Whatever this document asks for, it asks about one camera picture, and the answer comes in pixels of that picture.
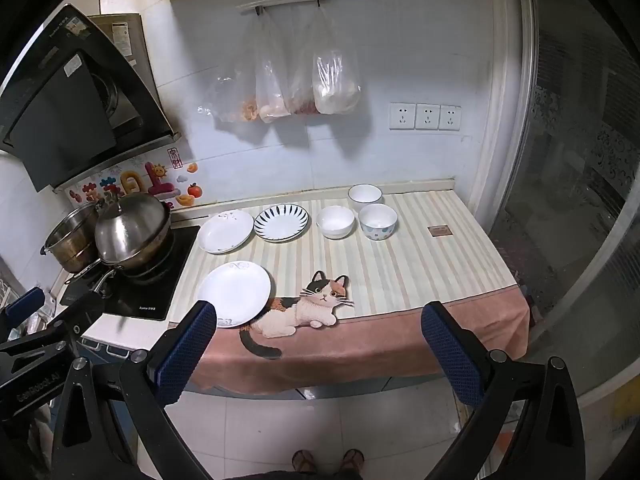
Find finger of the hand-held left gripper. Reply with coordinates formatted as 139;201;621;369
0;291;106;361
0;287;46;334

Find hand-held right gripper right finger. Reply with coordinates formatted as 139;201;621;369
421;302;587;480

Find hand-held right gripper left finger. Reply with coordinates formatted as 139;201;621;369
51;301;217;480

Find white deep plate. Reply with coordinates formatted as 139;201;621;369
198;209;255;255

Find white bowl with blue dots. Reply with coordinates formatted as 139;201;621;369
358;203;399;241

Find blue leaf pattern plate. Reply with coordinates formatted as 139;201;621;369
253;203;310;243

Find plain white bowl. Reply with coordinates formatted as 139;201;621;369
316;205;356;240

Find white bowl thin dark rim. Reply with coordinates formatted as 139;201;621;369
347;184;384;213

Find black induction cooktop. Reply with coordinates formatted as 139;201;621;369
59;224;201;322

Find stainless steel pot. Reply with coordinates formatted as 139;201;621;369
40;202;101;274

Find black wok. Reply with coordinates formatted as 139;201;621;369
64;239;177;292

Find striped cat print tablecloth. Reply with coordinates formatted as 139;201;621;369
167;189;531;396

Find stainless steel wok lid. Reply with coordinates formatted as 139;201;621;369
94;192;172;266

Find person's right foot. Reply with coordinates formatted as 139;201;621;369
339;448;365;479

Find person's foot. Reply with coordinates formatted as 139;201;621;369
292;449;317;476
339;448;365;479

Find person's left foot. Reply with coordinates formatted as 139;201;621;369
292;449;317;476

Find black range hood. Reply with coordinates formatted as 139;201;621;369
0;4;182;194

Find patterned glass sliding door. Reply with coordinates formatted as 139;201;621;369
500;0;640;403

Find clear plastic bag orange contents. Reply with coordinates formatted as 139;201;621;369
197;15;262;124

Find clear plastic bag pale contents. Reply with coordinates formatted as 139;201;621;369
254;12;292;124

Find stainless steel chimney cover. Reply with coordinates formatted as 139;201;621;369
87;12;159;92

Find clear plastic bag red contents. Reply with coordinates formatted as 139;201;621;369
287;15;321;116

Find clear plastic bag white contents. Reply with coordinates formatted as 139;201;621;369
312;5;362;115

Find colourful wall sticker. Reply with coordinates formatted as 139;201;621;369
67;147;203;211

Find white door frame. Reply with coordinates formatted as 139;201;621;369
469;0;532;241

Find white wall socket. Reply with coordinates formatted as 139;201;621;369
389;102;416;132
415;103;440;131
439;104;462;131

